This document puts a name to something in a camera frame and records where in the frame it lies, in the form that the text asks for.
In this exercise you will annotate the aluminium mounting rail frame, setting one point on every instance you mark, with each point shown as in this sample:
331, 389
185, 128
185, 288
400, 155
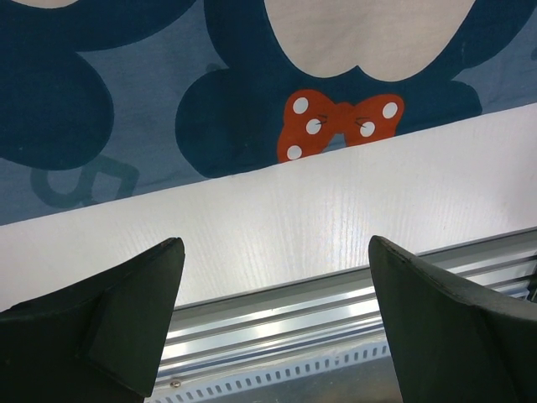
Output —
288, 319

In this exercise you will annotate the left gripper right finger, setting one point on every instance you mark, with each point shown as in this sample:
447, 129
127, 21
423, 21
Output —
452, 340

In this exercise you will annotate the blue cartoon placemat cloth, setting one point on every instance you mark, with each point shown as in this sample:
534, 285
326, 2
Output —
103, 100

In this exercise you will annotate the perforated metal cable strip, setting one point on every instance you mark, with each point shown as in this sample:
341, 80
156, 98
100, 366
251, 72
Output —
347, 368

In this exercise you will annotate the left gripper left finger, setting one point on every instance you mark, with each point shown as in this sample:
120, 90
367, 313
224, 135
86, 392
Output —
98, 340

